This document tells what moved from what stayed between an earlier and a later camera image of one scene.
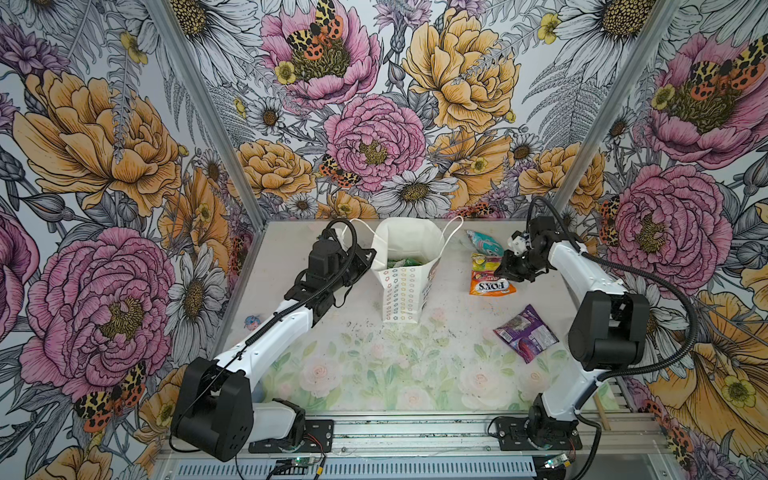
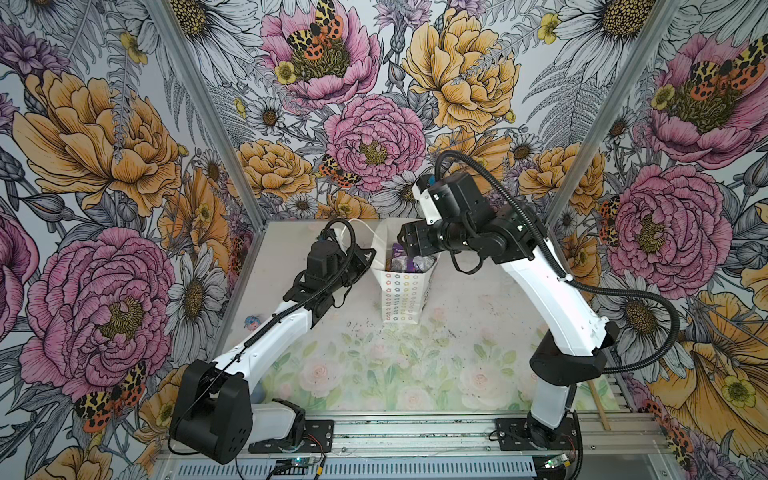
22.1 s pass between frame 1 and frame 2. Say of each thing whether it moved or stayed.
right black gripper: moved
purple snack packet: moved
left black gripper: stayed
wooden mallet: stayed
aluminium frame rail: stayed
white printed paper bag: stayed
